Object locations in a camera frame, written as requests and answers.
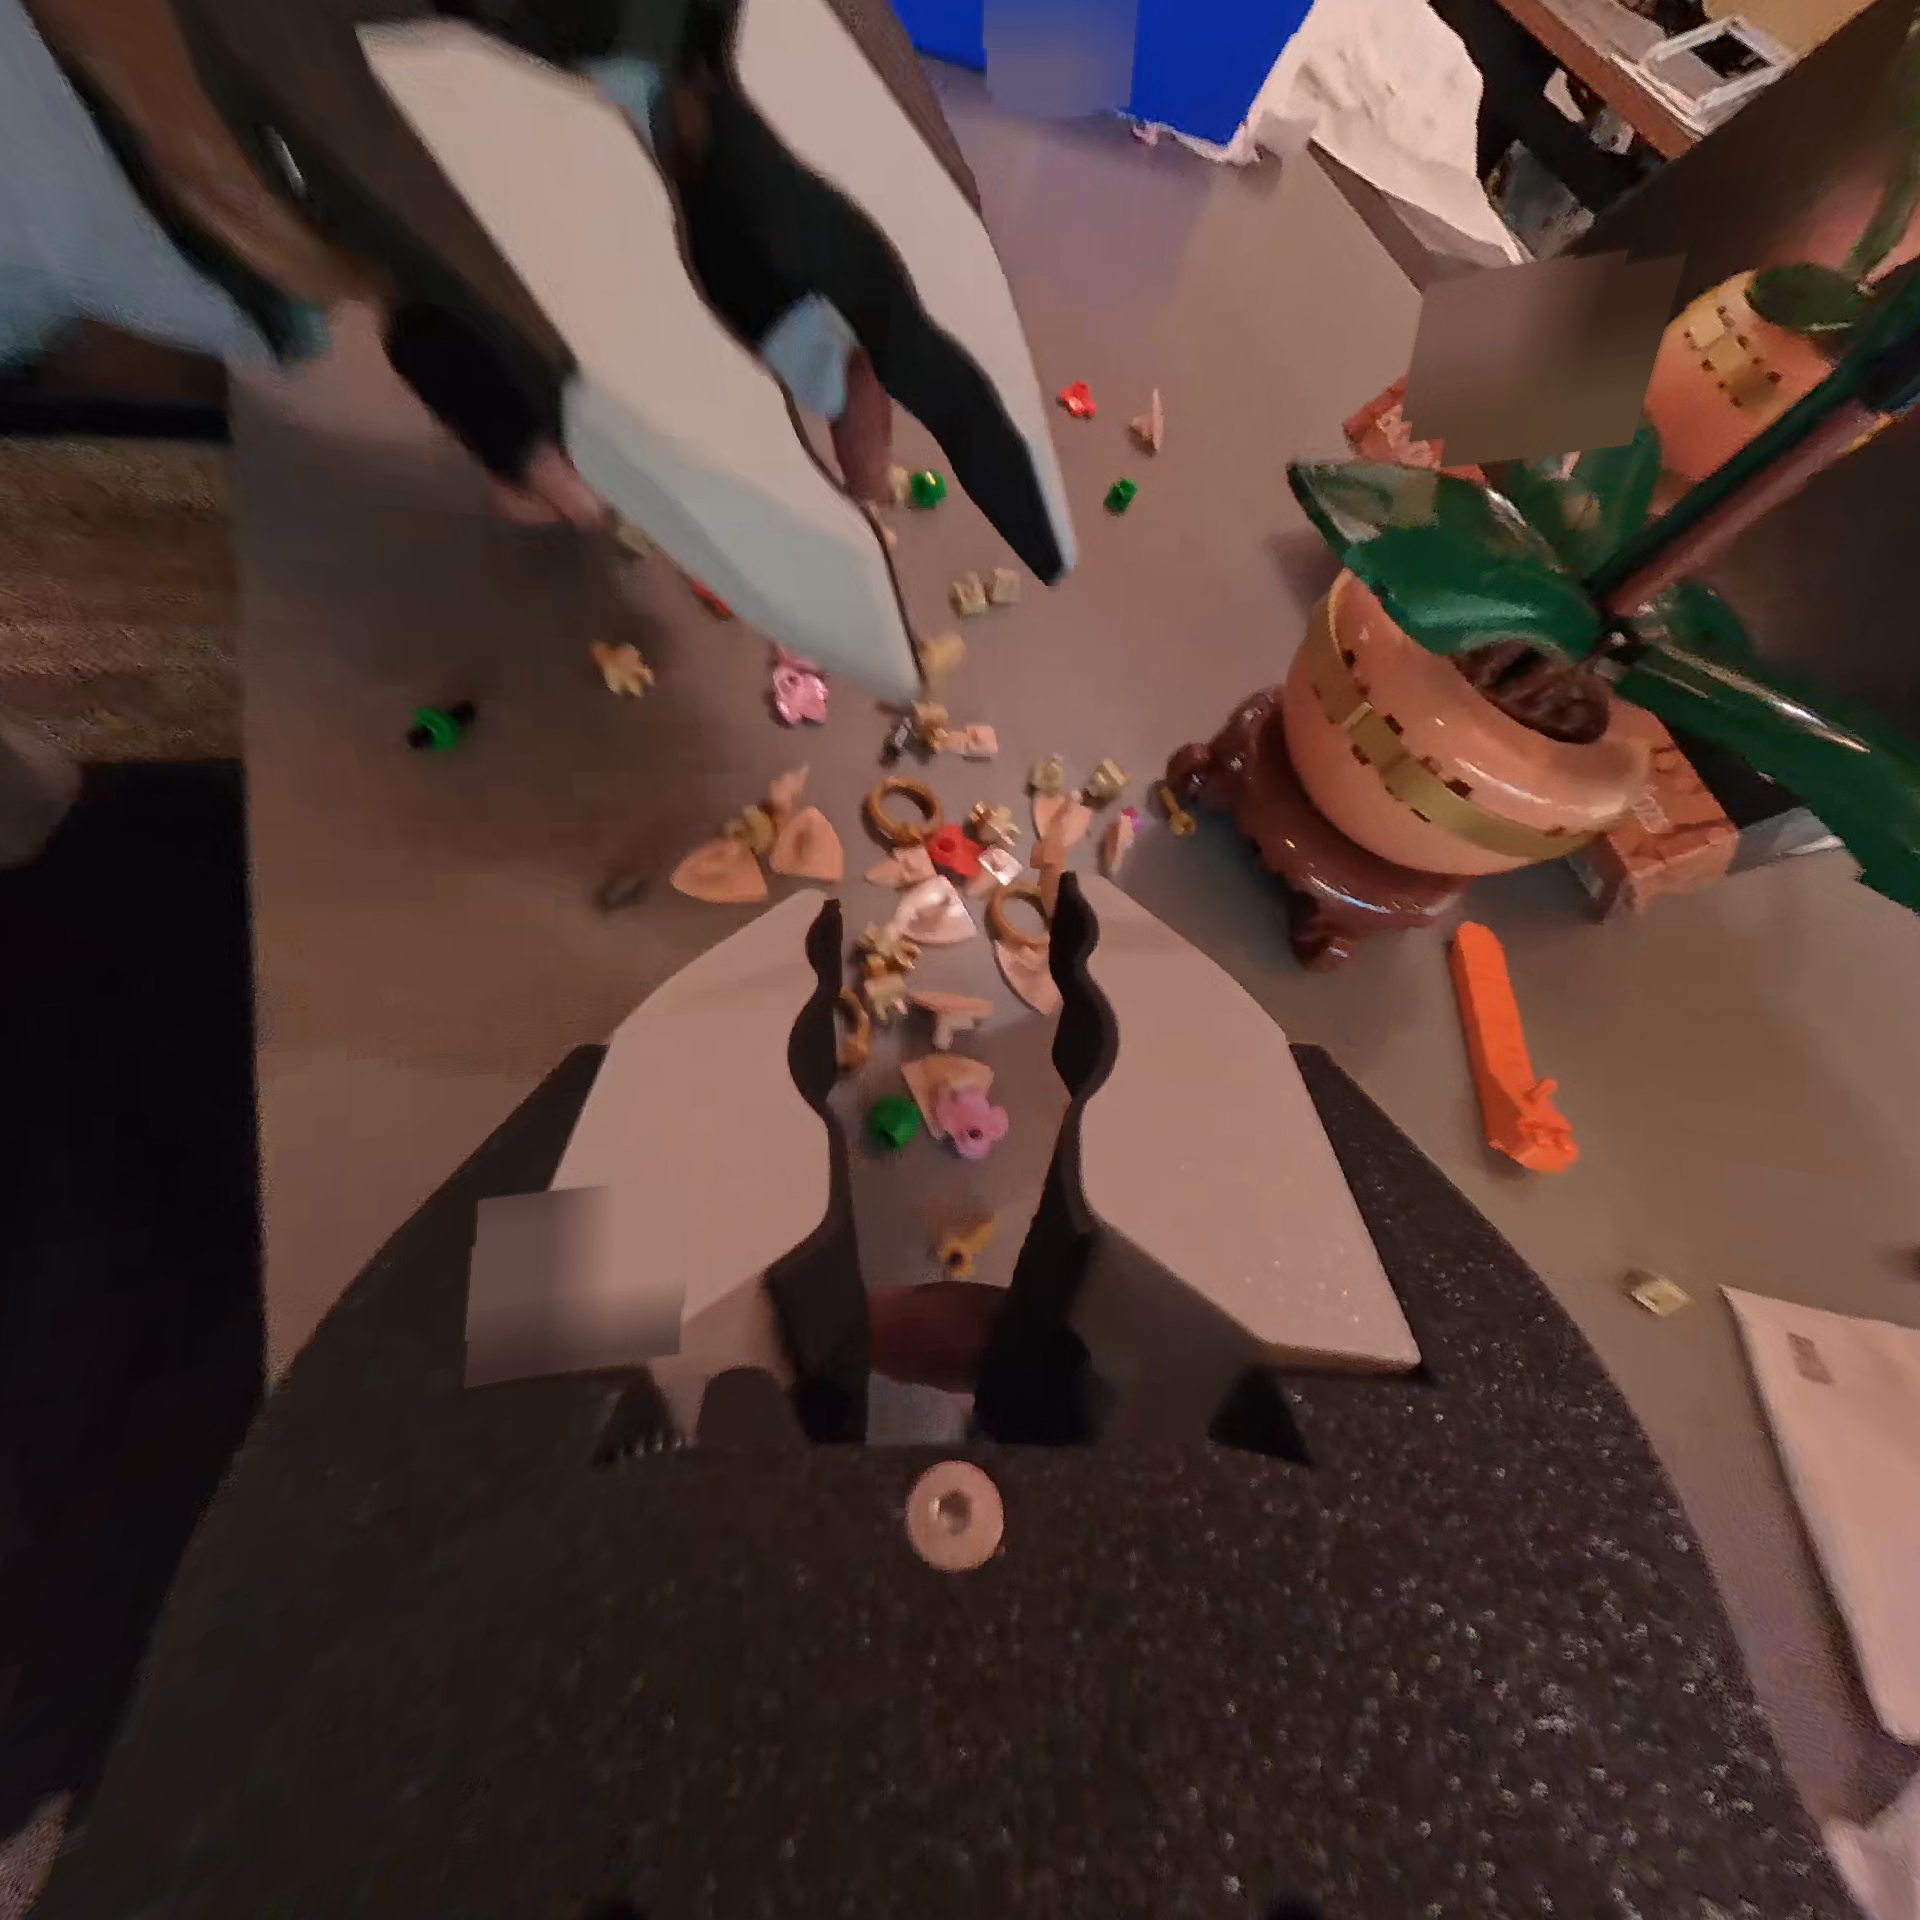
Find blue plastic bin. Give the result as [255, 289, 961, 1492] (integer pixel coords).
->
[890, 0, 1326, 153]

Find white paper booklet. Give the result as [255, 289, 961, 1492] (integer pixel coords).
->
[1719, 1285, 1920, 1749]

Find person's left hand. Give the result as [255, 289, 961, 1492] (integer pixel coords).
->
[33, 0, 380, 303]

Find person's left forearm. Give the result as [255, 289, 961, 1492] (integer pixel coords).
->
[0, 0, 275, 373]

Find toy brick potted plant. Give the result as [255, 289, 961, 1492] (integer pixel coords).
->
[1161, 256, 1920, 969]

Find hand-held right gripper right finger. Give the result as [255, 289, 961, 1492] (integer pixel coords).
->
[972, 865, 1422, 1444]

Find orange brick separator tool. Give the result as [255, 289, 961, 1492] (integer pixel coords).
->
[1445, 919, 1585, 1175]

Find toy brick pieces pile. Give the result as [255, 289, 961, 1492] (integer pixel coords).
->
[589, 374, 1186, 1278]

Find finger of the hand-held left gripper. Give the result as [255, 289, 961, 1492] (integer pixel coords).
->
[673, 0, 1079, 589]
[357, 17, 927, 703]

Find white plastic bag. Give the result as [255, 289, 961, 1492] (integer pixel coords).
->
[1223, 0, 1529, 271]

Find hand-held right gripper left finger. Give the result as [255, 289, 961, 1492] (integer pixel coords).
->
[550, 888, 866, 1401]

